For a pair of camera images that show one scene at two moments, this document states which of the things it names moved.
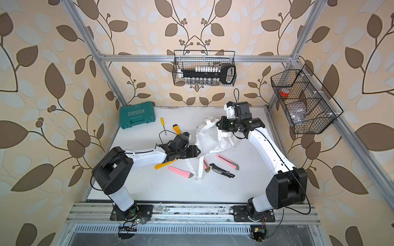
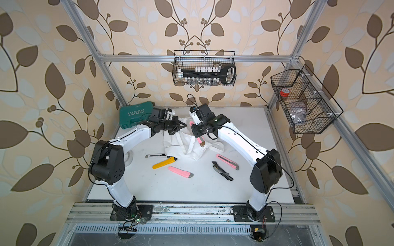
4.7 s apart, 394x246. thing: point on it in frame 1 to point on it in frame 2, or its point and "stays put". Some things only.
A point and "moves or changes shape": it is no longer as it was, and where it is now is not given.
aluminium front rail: [170, 214] stays put
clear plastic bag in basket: [297, 111] stays put
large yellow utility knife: [157, 166] stays put
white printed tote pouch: [210, 141] moves or changes shape
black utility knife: [220, 170] moves or changes shape
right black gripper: [223, 126] to [197, 133]
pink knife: [180, 172] stays put
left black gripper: [193, 152] to [176, 126]
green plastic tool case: [135, 115] stays put
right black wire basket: [304, 109] stays put
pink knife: [229, 162] stays put
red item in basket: [284, 92] stays put
